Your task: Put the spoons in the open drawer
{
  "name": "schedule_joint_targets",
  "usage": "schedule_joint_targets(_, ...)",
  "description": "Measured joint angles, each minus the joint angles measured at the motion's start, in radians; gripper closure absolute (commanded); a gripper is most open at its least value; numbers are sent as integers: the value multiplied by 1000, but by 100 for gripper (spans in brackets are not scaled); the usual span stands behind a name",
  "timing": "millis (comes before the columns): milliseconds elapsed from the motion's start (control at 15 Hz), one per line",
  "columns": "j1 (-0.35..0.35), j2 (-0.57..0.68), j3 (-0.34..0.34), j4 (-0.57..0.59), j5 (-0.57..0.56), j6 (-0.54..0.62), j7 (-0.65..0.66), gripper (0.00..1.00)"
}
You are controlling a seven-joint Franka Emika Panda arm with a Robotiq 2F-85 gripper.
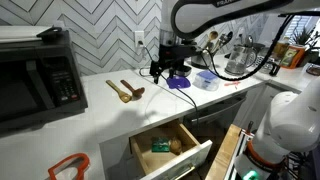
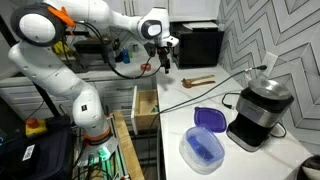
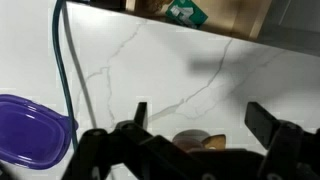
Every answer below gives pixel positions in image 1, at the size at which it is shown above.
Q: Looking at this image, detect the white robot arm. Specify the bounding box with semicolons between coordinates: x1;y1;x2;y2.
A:
150;0;320;180

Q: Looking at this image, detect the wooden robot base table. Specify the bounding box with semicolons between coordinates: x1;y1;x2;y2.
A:
205;124;241;180

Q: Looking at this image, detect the orange box on counter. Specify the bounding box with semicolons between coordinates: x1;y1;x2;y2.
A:
280;45;305;69

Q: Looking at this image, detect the brown item in drawer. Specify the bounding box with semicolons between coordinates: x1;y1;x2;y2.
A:
170;137;182;155

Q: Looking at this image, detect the dishwasher with steel handle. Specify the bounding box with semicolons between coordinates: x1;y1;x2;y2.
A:
182;91;248;134

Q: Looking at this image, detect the green packet in drawer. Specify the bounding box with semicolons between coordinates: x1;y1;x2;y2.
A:
151;137;169;152

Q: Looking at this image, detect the black power cable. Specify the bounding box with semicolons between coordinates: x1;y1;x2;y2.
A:
138;40;201;131

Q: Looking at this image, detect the utensil holder with utensils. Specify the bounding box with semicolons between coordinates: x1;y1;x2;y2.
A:
191;31;233;69

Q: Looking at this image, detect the black steel coffee maker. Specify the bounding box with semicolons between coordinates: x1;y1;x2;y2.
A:
159;30;197;77

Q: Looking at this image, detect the light wooden spoon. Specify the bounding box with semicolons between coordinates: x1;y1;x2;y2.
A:
106;80;132;103

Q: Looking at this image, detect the dark wooden spoon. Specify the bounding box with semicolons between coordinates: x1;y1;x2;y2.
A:
121;80;145;99

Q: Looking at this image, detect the orange heart cookie cutter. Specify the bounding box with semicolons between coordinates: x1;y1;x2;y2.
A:
47;153;90;180

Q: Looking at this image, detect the orange white baby spoon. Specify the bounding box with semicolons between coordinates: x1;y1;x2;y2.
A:
224;81;240;86

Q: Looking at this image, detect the white wall outlet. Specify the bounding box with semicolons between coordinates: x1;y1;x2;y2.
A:
134;31;145;47

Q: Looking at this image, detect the glass electric kettle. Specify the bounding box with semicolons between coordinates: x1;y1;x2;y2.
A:
225;45;257;76

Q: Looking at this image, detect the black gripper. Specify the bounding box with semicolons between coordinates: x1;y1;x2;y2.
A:
149;45;198;84

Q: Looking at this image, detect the clear container with blue lid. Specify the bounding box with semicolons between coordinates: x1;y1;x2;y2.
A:
193;70;219;91

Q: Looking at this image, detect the black microwave oven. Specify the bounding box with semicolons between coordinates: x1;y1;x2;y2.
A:
0;26;88;132

